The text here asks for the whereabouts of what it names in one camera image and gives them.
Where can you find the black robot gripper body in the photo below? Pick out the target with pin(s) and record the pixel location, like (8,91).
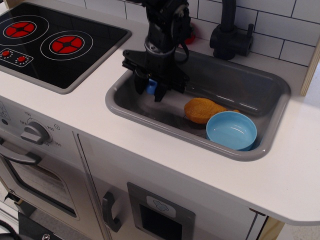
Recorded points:
(161,67)

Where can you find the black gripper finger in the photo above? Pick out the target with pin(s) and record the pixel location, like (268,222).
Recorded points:
(160,92)
(141,81)

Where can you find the blue and grey toy spoon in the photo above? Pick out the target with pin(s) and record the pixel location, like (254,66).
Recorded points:
(151,87)

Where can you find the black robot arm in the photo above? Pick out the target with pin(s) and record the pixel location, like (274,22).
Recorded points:
(165,48)

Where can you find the light blue plastic bowl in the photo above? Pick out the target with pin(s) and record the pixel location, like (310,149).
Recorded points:
(232,130)

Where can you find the grey toy sink basin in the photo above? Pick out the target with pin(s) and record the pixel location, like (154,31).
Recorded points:
(259,95)

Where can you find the red toy strawberry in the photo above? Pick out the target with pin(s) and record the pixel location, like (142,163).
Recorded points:
(191,37)

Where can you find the orange toy chicken drumstick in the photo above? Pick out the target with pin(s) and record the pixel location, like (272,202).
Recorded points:
(199,110)

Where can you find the dark grey toy faucet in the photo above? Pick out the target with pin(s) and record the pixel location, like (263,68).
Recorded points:
(226,40)

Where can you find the black toy stove top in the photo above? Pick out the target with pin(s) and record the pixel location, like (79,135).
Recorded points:
(53,49)

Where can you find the grey oven knob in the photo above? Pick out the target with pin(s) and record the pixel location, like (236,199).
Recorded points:
(35,133)

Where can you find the grey dispenser panel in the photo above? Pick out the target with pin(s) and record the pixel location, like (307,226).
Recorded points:
(159,217)

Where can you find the toy oven door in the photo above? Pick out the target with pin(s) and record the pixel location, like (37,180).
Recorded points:
(55,188)

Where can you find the grey oven door handle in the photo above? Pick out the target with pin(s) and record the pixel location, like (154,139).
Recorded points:
(26,159)

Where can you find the grey cabinet door handle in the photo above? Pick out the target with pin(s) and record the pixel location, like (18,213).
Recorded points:
(113,223)

